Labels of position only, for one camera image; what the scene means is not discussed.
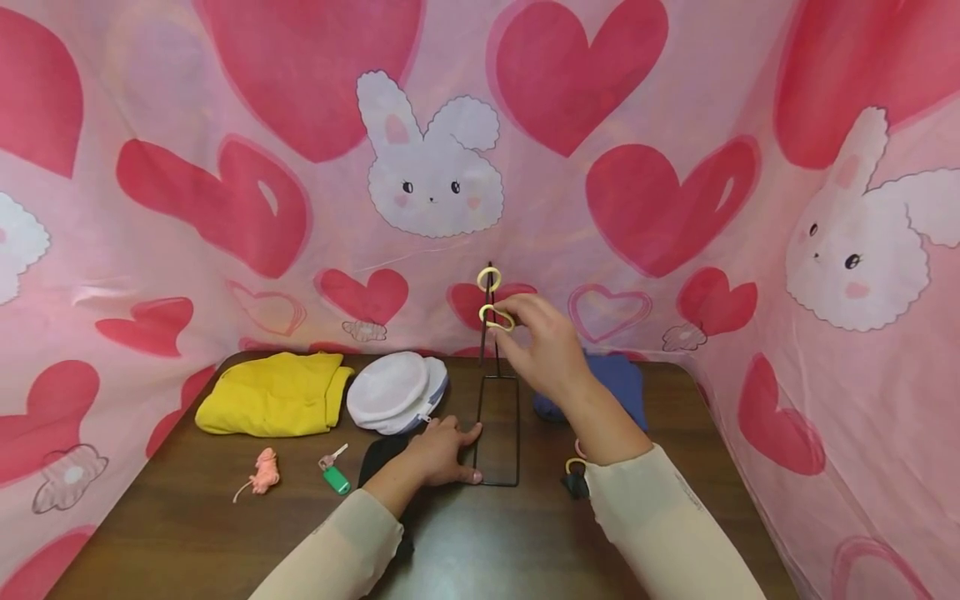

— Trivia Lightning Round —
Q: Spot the person's left hand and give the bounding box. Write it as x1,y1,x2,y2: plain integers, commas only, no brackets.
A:
403,415,484,488

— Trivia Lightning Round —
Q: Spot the person's right forearm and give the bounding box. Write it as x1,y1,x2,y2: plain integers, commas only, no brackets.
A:
557,377,768,600

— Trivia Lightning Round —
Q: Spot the blue cloth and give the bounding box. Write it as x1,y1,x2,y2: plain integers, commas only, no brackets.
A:
532,353,648,433

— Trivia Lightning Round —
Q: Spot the person's right hand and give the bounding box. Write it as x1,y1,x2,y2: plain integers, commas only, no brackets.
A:
493,292,599,407

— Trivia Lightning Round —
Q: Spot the pink yarn toy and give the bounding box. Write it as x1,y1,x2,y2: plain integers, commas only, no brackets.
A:
232,447,281,504

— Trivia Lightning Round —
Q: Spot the person's left forearm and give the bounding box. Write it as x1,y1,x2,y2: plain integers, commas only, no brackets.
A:
249,462,425,600

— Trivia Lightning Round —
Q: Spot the black cloth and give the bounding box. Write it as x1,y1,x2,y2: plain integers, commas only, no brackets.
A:
357,434,413,489

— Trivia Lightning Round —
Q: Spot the yellow cloth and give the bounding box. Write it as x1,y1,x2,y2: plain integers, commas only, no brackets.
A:
195,351,355,438

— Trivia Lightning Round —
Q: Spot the black wire stand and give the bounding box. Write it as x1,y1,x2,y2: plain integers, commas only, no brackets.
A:
472,261,523,489

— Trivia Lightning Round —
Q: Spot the green key tag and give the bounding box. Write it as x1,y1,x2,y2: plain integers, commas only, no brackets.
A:
317,443,353,497

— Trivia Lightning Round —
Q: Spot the white round mesh bag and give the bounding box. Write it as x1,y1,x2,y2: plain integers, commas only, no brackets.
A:
345,351,450,436

